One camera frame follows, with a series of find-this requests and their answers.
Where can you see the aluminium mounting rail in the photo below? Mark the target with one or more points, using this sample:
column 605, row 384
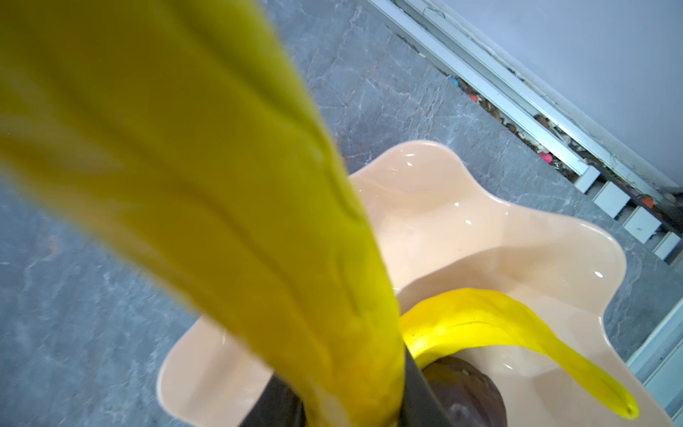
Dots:
column 623, row 187

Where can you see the beige wavy fruit plate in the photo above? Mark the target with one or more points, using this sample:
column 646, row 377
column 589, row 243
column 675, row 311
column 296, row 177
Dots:
column 438, row 230

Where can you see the yellow banana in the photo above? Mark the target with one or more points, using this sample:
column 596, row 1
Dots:
column 469, row 318
column 180, row 134

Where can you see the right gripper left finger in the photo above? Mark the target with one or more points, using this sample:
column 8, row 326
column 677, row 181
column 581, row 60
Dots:
column 278, row 406

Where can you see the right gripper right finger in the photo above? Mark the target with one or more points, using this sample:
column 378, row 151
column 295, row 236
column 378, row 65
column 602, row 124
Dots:
column 419, row 406

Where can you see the dark purple plum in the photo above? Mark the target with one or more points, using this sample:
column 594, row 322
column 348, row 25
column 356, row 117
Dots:
column 469, row 397

